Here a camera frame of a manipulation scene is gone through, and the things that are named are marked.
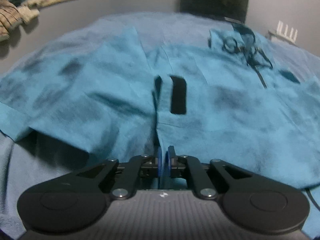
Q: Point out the checked beige garment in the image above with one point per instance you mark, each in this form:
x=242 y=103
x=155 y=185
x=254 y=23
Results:
x=10 y=19

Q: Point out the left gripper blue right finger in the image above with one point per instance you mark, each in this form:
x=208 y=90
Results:
x=192 y=171

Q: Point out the white wifi router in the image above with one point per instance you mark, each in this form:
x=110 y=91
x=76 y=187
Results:
x=283 y=33

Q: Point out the teal zip hooded jacket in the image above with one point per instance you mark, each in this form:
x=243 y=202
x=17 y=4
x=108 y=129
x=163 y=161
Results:
x=230 y=101

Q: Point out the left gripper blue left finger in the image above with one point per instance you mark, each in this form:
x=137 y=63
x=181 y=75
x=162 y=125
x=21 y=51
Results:
x=141 y=172

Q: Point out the cream plush garment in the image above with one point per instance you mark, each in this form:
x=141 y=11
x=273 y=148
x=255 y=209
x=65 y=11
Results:
x=29 y=10

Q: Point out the blue fleece bed blanket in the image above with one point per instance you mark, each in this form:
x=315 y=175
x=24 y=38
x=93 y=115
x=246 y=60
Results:
x=39 y=157

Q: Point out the wooden window sill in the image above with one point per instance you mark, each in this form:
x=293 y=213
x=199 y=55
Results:
x=48 y=3

